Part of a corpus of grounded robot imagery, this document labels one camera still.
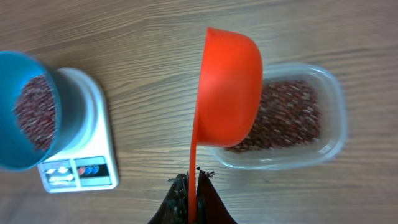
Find red scoop with blue handle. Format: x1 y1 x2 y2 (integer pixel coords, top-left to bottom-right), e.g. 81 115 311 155
188 27 263 223

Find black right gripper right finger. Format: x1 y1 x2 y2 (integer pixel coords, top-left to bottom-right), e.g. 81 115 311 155
196 167 237 224

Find blue metal bowl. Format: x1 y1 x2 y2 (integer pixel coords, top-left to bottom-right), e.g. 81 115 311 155
1 51 86 171

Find clear plastic container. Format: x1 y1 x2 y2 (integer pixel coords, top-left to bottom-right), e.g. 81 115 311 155
208 63 348 170

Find white digital kitchen scale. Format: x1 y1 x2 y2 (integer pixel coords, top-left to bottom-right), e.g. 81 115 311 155
38 68 119 193

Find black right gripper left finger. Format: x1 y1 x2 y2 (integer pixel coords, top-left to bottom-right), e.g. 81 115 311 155
148 174 188 224

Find red beans in bowl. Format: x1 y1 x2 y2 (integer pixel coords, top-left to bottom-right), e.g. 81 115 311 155
13 75 56 151

